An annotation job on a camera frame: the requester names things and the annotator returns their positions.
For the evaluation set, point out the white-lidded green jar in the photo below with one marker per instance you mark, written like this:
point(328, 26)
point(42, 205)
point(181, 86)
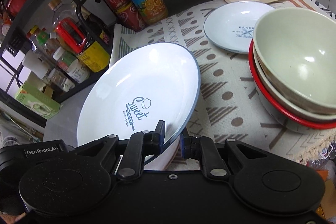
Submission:
point(71, 64)

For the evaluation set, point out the patterned fringed table mat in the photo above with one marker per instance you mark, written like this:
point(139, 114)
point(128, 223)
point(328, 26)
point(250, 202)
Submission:
point(225, 82)

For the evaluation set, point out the black metal shelf rack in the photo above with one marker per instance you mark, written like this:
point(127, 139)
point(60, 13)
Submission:
point(15, 37)

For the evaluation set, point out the cream green bowl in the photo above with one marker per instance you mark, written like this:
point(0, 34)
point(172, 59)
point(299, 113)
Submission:
point(273, 90)
point(296, 56)

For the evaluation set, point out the red and black bowl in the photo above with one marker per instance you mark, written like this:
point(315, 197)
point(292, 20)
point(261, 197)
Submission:
point(273, 111)

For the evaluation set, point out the white fan guard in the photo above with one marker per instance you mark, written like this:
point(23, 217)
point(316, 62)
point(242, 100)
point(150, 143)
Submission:
point(8, 140)

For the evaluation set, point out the green drink carton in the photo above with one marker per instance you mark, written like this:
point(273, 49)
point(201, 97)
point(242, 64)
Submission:
point(36, 102)

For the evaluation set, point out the white-lidded white-label jar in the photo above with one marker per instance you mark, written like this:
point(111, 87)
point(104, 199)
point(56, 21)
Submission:
point(63, 81)

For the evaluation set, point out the small white blue-print plate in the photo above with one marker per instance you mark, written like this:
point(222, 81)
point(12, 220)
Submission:
point(231, 24)

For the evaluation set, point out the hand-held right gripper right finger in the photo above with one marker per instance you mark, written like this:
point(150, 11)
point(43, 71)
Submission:
point(184, 144)

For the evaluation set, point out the large white blue-rimmed plate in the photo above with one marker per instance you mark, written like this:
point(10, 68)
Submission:
point(147, 77)

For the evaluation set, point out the green-label sauce bottle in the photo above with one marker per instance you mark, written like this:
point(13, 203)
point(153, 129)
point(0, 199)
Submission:
point(43, 39)

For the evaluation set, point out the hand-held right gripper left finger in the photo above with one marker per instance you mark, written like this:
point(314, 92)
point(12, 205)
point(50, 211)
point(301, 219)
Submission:
point(160, 132)

